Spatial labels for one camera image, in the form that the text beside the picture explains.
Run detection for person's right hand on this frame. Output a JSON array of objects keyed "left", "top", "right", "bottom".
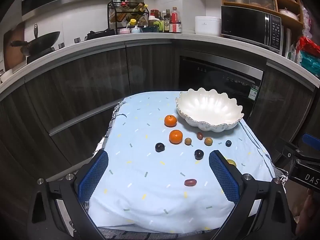
[{"left": 296, "top": 189, "right": 320, "bottom": 235}]

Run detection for dark frying pan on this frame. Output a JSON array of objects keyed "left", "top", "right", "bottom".
[{"left": 10, "top": 40, "right": 32, "bottom": 55}]

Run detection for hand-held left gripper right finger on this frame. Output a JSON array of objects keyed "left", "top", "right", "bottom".
[{"left": 209, "top": 150, "right": 293, "bottom": 240}]

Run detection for black wok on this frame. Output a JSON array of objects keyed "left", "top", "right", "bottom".
[{"left": 26, "top": 24, "right": 61, "bottom": 53}]

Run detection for brown cutting board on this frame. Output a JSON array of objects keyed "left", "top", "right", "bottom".
[{"left": 4, "top": 22, "right": 27, "bottom": 70}]

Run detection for red liquid bottle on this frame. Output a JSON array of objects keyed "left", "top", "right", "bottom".
[{"left": 170, "top": 7, "right": 182, "bottom": 34}]

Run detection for white plaid fringed cloth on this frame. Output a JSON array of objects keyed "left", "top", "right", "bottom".
[{"left": 82, "top": 101, "right": 288, "bottom": 240}]

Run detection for dark sauce bottle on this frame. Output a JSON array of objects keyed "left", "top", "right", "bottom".
[{"left": 164, "top": 9, "right": 171, "bottom": 32}]

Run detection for black microwave oven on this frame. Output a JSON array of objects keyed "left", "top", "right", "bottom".
[{"left": 221, "top": 5, "right": 284, "bottom": 53}]

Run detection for white rice cooker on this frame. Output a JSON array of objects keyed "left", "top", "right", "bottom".
[{"left": 194, "top": 16, "right": 222, "bottom": 36}]

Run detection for red plastic bag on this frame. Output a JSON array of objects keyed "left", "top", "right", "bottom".
[{"left": 296, "top": 35, "right": 320, "bottom": 53}]

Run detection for orange tangerine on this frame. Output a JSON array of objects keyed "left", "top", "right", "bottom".
[
  {"left": 164, "top": 115, "right": 178, "bottom": 127},
  {"left": 169, "top": 129, "right": 183, "bottom": 145}
]

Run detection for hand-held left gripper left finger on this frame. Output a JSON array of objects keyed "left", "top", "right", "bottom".
[{"left": 26, "top": 150, "right": 109, "bottom": 240}]

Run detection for dark wood kitchen cabinets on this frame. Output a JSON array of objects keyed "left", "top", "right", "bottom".
[{"left": 0, "top": 39, "right": 320, "bottom": 205}]

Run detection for pink pot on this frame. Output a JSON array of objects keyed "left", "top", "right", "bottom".
[{"left": 279, "top": 8, "right": 299, "bottom": 22}]

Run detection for black gas stove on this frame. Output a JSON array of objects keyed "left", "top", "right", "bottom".
[{"left": 26, "top": 29, "right": 115, "bottom": 64}]

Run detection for light blue patterned tablecloth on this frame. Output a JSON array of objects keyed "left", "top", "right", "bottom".
[{"left": 89, "top": 91, "right": 275, "bottom": 233}]

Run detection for black wire spice rack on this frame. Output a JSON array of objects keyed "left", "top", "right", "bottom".
[{"left": 107, "top": 1, "right": 150, "bottom": 34}]

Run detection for white upright plates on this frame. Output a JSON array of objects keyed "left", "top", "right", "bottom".
[{"left": 284, "top": 27, "right": 293, "bottom": 55}]

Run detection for teal plastic bag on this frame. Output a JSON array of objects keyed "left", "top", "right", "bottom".
[{"left": 299, "top": 51, "right": 320, "bottom": 77}]

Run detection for white scalloped bowl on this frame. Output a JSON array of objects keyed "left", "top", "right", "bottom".
[{"left": 176, "top": 88, "right": 244, "bottom": 132}]

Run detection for white kitchen countertop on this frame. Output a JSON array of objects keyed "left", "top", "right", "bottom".
[{"left": 0, "top": 33, "right": 320, "bottom": 93}]

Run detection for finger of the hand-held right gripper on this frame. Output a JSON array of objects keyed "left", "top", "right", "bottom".
[
  {"left": 301, "top": 133, "right": 320, "bottom": 151},
  {"left": 282, "top": 142, "right": 320, "bottom": 163}
]

